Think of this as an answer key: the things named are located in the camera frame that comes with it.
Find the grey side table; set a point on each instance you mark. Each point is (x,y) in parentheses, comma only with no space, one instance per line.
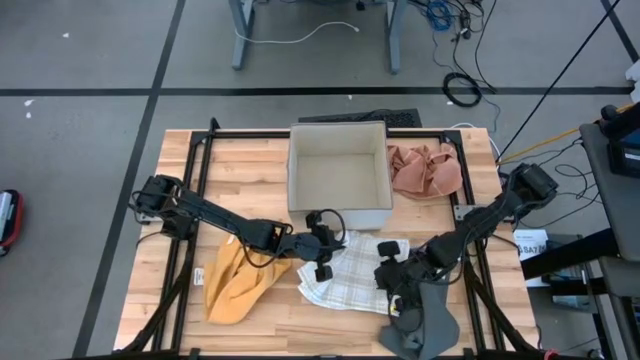
(615,200)

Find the grey metal mounting plate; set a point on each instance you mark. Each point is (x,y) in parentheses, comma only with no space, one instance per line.
(147,218)
(461,211)

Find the beige fabric storage box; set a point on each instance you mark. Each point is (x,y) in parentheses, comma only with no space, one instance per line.
(340,185)

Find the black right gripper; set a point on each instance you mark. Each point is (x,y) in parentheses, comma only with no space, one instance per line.
(402,277)

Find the black device box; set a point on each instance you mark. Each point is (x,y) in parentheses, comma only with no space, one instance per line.
(625,150)

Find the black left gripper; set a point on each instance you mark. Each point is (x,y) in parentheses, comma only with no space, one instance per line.
(310,246)

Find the grey desk leg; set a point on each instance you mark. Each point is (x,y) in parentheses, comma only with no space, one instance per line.
(395,35)
(241,35)

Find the red and black case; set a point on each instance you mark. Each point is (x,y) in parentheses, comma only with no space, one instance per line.
(11,220)

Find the white printed paper sheet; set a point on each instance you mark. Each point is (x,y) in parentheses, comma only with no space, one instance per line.
(531,247)

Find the black floor grille mat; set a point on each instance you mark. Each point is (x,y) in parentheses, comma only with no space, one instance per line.
(405,117)

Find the black metal beam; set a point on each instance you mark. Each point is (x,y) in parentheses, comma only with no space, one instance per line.
(570,255)

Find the grey waffle towel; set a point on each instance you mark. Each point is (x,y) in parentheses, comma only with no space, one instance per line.
(425,325)

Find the salmon pink towel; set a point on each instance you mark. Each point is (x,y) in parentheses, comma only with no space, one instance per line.
(425,172)

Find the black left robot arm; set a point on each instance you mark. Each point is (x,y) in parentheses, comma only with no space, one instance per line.
(220,220)

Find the yellow towel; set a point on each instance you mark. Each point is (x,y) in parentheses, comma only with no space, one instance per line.
(230,295)

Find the white plaid towel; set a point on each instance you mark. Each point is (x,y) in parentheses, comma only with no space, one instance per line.
(350,280)

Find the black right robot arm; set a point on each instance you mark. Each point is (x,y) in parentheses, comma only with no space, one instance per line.
(480,225)

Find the black metal table frame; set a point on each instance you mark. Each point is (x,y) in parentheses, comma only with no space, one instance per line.
(200,160)

